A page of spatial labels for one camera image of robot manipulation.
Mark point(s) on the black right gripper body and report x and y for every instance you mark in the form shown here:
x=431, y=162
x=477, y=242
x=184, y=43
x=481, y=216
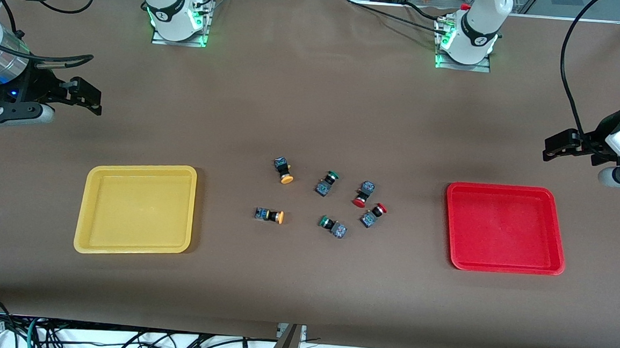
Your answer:
x=40, y=85

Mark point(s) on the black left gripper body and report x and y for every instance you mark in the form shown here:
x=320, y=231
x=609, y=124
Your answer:
x=592, y=141

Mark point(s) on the red mushroom button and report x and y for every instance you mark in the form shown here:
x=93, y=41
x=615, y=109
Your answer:
x=373, y=215
x=364, y=192

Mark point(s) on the yellow mushroom push button switch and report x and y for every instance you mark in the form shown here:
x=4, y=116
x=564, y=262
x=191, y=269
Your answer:
x=283, y=171
x=268, y=215

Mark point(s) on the red plastic tray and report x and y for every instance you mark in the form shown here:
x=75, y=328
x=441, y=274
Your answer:
x=500, y=234

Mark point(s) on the yellow plastic tray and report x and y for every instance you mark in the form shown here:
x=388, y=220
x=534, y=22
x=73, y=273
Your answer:
x=135, y=212

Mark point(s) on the brown table cover sheet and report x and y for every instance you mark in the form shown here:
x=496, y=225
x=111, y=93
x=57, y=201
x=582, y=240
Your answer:
x=313, y=115

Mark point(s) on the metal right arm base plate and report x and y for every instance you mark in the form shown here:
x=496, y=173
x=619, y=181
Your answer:
x=178, y=42

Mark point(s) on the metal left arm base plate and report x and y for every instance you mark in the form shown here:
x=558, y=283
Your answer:
x=462, y=67

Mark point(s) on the green mushroom push button switch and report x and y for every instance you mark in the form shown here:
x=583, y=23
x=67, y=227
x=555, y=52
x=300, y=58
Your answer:
x=326, y=183
x=333, y=227

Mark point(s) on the white table edge bracket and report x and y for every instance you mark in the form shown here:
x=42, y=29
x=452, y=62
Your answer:
x=280, y=331

